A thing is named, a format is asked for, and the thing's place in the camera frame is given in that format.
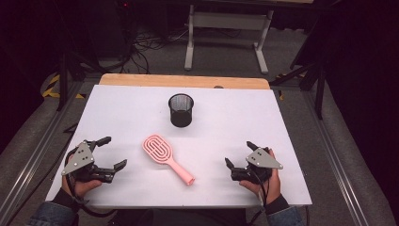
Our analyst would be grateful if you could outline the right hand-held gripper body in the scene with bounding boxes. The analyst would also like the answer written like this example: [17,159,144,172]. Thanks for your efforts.
[231,145,284,186]

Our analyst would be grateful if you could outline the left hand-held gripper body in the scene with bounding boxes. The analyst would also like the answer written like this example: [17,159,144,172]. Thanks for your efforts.
[61,139,116,185]

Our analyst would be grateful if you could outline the pink hairbrush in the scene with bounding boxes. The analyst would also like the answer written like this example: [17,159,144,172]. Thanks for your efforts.
[142,134,197,186]

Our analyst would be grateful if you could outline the black mesh pen holder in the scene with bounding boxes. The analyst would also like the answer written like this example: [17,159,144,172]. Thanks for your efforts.
[168,92,195,129]

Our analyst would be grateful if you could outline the person's right hand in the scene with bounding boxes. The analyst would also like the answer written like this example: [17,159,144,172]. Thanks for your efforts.
[239,148,282,205]

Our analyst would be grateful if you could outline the person's left hand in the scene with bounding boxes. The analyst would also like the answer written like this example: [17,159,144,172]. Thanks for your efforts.
[61,153,104,200]

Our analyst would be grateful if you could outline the white board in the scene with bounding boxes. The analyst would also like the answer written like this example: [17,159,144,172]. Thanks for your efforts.
[45,84,313,210]

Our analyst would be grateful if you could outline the black metal stand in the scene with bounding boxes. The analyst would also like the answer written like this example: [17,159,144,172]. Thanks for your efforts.
[56,51,105,112]
[269,58,327,121]

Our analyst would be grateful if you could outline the right hand-held gripper cable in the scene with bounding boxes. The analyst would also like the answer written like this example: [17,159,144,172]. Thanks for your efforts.
[247,169,271,226]

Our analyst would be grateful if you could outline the hand-held gripper cable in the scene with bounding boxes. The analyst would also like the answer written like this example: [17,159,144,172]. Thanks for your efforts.
[247,169,271,226]
[64,172,119,218]

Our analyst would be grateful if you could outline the metal floor rail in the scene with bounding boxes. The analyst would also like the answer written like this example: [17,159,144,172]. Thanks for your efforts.
[0,79,85,222]
[301,89,371,226]

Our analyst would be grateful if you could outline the left hand-held gripper cable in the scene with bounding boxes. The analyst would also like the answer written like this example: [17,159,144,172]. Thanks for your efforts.
[64,172,119,218]

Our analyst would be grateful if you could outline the tangle of floor cables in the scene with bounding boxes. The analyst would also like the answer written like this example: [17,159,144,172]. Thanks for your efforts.
[124,27,190,75]

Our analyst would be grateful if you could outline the white metal desk frame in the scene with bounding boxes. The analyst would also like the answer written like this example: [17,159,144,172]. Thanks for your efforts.
[184,4,275,75]

